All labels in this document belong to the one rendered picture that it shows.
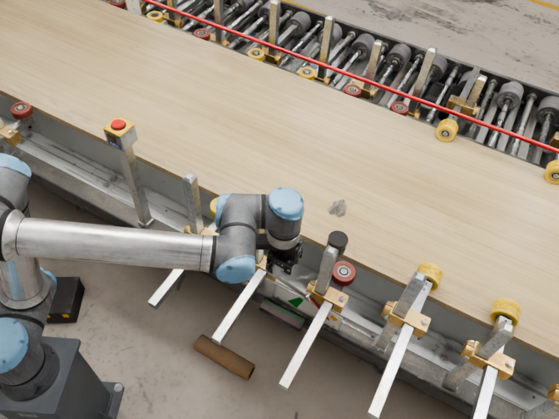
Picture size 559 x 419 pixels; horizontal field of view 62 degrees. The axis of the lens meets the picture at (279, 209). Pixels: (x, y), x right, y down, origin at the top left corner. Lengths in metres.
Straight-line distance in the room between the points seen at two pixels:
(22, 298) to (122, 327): 0.95
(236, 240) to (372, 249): 0.68
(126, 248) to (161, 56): 1.48
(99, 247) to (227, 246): 0.28
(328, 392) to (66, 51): 2.04
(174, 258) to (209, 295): 1.47
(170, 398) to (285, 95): 1.48
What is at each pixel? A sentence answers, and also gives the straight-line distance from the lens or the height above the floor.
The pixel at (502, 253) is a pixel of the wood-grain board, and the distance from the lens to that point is 1.82.
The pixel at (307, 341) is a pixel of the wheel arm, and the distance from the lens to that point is 1.50.
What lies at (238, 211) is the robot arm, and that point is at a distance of 1.14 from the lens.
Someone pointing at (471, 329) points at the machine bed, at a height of 0.74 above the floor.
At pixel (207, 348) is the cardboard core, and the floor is 0.08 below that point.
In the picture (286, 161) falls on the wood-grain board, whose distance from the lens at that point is 1.86.
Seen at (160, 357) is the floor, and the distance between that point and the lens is 2.43.
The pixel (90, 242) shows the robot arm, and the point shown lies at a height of 1.38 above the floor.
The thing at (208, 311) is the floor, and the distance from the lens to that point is 2.49.
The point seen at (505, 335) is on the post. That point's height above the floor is 1.13.
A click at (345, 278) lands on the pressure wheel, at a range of 1.56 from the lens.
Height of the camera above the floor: 2.24
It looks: 52 degrees down
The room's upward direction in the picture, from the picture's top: 5 degrees clockwise
